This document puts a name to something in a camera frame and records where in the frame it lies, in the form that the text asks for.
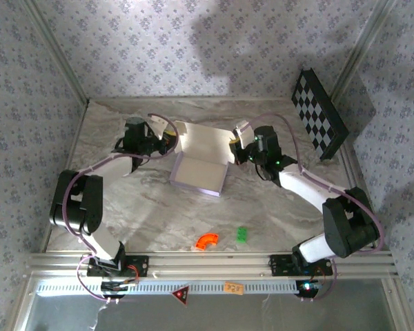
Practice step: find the white and lilac paper box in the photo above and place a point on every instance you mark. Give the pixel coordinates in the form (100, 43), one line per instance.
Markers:
(200, 172)

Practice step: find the red triangle sign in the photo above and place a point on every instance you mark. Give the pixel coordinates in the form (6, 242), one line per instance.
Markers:
(180, 294)

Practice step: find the black checkerboard calibration board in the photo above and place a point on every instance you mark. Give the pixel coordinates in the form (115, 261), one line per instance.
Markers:
(314, 107)

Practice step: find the aluminium mounting rail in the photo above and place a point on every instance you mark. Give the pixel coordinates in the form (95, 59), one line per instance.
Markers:
(207, 263)

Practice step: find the aluminium table edge strip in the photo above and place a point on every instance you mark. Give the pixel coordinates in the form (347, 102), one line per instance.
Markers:
(193, 98)

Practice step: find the grey metal sheet panel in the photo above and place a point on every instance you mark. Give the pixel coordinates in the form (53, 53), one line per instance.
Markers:
(227, 313)

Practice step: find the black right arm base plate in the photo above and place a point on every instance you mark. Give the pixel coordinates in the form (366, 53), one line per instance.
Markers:
(279, 265)

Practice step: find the orange paper label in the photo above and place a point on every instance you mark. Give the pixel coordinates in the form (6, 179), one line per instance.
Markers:
(234, 288)

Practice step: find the orange curved toy brick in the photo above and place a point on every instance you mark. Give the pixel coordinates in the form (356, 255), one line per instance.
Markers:
(203, 238)

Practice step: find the slotted aluminium table side rail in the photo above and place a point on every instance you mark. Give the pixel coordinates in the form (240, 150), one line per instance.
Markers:
(359, 172)

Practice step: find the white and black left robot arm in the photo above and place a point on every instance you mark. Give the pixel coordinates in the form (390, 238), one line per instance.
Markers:
(114, 167)

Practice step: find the aluminium frame post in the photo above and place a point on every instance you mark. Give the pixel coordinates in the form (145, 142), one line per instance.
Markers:
(55, 51)
(362, 45)

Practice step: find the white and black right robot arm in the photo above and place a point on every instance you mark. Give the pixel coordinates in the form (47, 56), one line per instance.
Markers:
(303, 186)

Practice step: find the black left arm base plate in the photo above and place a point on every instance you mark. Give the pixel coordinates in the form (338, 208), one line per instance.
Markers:
(141, 265)

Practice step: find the green toy brick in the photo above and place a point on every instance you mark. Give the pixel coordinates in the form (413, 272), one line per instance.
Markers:
(241, 235)

